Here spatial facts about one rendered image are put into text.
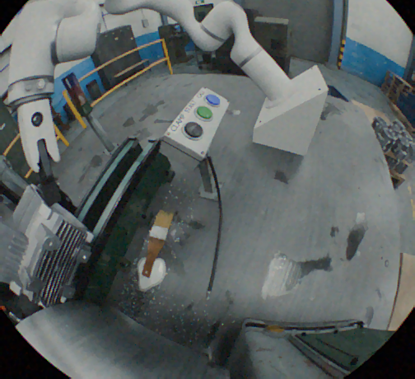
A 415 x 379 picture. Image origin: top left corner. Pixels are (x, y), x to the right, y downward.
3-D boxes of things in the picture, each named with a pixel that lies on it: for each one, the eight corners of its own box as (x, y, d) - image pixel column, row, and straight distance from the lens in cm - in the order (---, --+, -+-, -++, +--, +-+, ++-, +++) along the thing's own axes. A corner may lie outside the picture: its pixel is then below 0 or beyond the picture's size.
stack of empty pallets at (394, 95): (408, 115, 697) (419, 93, 687) (393, 105, 643) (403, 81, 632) (394, 98, 793) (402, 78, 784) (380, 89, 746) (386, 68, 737)
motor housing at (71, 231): (79, 309, 47) (6, 298, 38) (47, 265, 60) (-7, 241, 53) (108, 243, 40) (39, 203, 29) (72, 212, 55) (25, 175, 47)
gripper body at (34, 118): (59, 86, 27) (68, 161, 28) (44, 97, 37) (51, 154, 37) (11, 95, 26) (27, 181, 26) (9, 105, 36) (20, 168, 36)
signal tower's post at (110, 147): (111, 156, 80) (62, 78, 68) (102, 154, 86) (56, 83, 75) (120, 144, 83) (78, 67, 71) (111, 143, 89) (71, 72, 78)
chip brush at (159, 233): (154, 279, 46) (152, 279, 45) (138, 273, 48) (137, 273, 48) (174, 212, 48) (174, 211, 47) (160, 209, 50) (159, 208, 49)
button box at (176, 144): (193, 172, 28) (205, 157, 23) (157, 152, 28) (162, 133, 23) (221, 116, 39) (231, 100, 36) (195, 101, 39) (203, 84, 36)
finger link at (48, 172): (53, 165, 24) (53, 182, 29) (38, 122, 28) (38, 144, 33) (46, 168, 24) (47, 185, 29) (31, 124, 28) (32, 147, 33)
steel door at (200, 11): (219, 49, 739) (212, -3, 738) (218, 49, 730) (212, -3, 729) (196, 50, 787) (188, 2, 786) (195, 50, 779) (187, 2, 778)
